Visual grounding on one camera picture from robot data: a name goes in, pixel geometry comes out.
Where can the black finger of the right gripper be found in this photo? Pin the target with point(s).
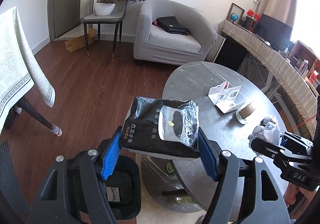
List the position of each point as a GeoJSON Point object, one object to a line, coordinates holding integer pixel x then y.
{"type": "Point", "coordinates": [265, 148]}

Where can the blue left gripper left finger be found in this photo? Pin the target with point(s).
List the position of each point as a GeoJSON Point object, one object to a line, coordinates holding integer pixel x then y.
{"type": "Point", "coordinates": [111, 154]}

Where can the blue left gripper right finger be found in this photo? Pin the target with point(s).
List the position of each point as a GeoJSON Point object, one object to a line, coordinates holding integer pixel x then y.
{"type": "Point", "coordinates": [209, 154]}

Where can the white paper ball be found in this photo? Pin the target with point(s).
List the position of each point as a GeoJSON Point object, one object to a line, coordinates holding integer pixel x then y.
{"type": "Point", "coordinates": [268, 130]}

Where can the black rice bag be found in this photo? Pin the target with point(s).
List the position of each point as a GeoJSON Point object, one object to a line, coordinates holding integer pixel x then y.
{"type": "Point", "coordinates": [140, 130]}

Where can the brown cardboard tape roll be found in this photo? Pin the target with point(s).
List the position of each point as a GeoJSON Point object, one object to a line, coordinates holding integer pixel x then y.
{"type": "Point", "coordinates": [243, 114]}

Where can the clear plastic cup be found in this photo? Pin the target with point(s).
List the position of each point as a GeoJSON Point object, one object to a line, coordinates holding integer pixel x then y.
{"type": "Point", "coordinates": [174, 124]}

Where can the white torn paper box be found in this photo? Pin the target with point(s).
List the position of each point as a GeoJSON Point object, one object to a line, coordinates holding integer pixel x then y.
{"type": "Point", "coordinates": [223, 97]}

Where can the dark green trash bin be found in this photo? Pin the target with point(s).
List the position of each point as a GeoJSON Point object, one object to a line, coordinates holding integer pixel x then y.
{"type": "Point", "coordinates": [119, 195]}

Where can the beige fringed tablecloth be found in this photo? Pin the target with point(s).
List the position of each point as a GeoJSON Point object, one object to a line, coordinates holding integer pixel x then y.
{"type": "Point", "coordinates": [296, 88]}

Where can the wooden bookshelf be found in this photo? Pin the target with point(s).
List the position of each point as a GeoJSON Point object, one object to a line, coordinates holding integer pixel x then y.
{"type": "Point", "coordinates": [306, 62]}

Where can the black table leg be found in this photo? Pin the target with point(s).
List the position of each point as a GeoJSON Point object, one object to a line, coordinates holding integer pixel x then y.
{"type": "Point", "coordinates": [25, 105]}

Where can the black monitor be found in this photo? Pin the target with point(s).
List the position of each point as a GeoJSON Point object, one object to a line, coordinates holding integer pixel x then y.
{"type": "Point", "coordinates": [275, 32]}

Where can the cardboard box on floor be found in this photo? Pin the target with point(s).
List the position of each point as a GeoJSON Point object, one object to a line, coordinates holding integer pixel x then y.
{"type": "Point", "coordinates": [79, 42]}

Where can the grey armchair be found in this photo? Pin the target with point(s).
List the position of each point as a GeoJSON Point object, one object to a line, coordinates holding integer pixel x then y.
{"type": "Point", "coordinates": [152, 43]}

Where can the small blue globe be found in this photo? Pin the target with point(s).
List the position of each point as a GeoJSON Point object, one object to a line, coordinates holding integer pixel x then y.
{"type": "Point", "coordinates": [234, 17]}

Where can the black handbag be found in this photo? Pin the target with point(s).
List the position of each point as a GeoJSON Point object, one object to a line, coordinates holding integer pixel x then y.
{"type": "Point", "coordinates": [171, 25]}

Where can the potted green plant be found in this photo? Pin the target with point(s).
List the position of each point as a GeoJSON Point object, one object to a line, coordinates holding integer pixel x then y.
{"type": "Point", "coordinates": [112, 1]}

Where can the grey side chair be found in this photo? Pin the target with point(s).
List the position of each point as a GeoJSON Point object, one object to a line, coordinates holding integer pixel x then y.
{"type": "Point", "coordinates": [116, 18]}

